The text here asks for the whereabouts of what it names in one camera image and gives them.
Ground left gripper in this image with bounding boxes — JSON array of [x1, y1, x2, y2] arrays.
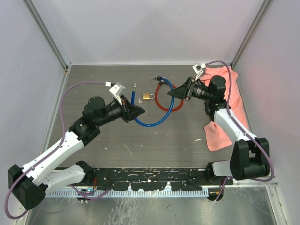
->
[[96, 95, 144, 127]]

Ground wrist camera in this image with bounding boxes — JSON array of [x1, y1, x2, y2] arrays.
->
[[109, 82, 126, 105], [192, 63, 206, 80]]

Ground slotted cable duct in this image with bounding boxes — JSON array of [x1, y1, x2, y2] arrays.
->
[[46, 187, 209, 198]]

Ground blue cable lock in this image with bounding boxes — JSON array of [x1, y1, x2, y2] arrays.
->
[[134, 76, 178, 128]]

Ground blue lock keys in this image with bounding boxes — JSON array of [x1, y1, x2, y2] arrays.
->
[[149, 76, 157, 83]]

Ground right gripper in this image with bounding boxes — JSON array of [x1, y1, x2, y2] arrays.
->
[[167, 76, 213, 101]]

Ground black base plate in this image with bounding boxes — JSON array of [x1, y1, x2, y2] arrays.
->
[[73, 168, 224, 191]]

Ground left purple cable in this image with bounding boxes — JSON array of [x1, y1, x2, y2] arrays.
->
[[5, 81, 113, 220]]

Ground brass padlock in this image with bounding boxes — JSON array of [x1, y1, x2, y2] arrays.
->
[[142, 92, 155, 100]]

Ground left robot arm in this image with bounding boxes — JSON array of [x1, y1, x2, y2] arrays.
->
[[8, 96, 145, 210]]

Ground pink cloth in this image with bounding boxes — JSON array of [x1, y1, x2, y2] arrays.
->
[[201, 67, 249, 152]]

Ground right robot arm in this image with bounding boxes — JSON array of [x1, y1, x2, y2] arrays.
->
[[168, 75, 270, 185]]

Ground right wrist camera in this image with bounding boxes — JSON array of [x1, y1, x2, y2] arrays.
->
[[192, 63, 206, 80]]

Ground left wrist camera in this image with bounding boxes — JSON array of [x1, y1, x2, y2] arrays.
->
[[109, 82, 126, 105]]

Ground red cable lock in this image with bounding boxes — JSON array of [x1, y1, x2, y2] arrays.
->
[[154, 79, 184, 112]]

